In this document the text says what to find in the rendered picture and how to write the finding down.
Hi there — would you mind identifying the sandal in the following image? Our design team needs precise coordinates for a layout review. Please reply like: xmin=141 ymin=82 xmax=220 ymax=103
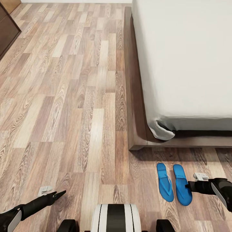
xmin=173 ymin=164 xmax=192 ymax=206
xmin=157 ymin=163 xmax=174 ymax=202

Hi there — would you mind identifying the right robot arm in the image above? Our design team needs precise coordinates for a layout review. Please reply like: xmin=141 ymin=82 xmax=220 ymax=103
xmin=185 ymin=172 xmax=232 ymax=212

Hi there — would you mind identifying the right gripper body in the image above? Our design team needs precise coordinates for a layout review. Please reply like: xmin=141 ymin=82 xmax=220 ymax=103
xmin=188 ymin=180 xmax=210 ymax=195

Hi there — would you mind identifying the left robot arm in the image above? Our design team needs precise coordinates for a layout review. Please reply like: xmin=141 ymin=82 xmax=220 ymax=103
xmin=0 ymin=186 xmax=66 ymax=232

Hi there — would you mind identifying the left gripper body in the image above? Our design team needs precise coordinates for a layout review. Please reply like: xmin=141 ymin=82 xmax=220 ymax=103
xmin=31 ymin=193 xmax=54 ymax=214

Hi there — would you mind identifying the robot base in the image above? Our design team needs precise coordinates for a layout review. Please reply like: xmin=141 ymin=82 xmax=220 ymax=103
xmin=57 ymin=219 xmax=175 ymax=232

